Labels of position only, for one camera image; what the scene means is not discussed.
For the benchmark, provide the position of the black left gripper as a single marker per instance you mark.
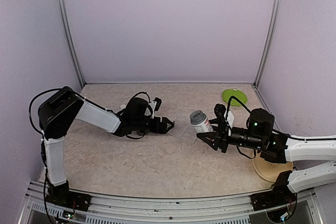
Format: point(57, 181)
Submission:
point(163, 130)

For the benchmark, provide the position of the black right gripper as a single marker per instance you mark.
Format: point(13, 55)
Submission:
point(220, 138)

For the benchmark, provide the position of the orange grey-capped pill bottle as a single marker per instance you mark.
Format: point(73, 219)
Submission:
point(200, 122)

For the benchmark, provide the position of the clear plastic pill organizer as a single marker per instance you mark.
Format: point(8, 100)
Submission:
point(188, 137)

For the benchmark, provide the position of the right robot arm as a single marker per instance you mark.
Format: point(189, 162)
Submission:
point(276, 147)

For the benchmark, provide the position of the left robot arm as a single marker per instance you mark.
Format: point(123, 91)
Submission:
point(59, 114)

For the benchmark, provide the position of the beige plate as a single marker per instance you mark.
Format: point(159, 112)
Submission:
point(269, 171)

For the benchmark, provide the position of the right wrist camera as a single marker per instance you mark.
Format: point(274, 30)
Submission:
point(221, 113)

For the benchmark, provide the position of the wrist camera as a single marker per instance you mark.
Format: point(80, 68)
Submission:
point(153, 106)
point(221, 113)

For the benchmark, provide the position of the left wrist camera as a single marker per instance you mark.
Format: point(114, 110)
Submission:
point(153, 106)

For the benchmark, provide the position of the front aluminium rail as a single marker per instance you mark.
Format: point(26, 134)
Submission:
point(105, 208)

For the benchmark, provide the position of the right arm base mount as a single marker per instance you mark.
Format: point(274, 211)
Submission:
point(278, 196)

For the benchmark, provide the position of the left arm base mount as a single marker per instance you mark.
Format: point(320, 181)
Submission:
point(62, 196)

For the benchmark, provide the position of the right aluminium frame post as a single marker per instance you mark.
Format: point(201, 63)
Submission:
point(268, 42)

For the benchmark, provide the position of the aluminium frame post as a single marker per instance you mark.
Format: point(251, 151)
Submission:
point(70, 43)
point(268, 42)

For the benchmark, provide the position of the left aluminium frame post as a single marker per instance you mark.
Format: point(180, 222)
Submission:
point(70, 43)

